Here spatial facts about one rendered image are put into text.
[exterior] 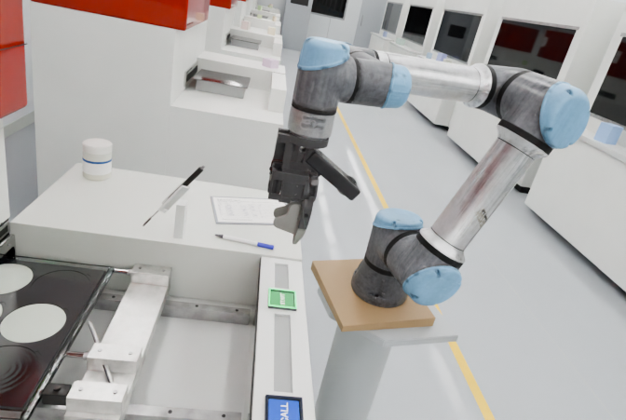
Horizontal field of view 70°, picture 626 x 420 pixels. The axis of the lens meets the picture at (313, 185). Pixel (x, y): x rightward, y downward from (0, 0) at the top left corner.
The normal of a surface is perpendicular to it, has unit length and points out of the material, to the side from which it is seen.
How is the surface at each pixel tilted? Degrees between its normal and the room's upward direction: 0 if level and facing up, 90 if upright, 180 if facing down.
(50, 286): 0
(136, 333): 0
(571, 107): 85
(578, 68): 90
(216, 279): 90
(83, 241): 90
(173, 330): 0
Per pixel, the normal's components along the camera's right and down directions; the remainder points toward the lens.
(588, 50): 0.07, 0.40
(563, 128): 0.39, 0.36
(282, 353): 0.19, -0.90
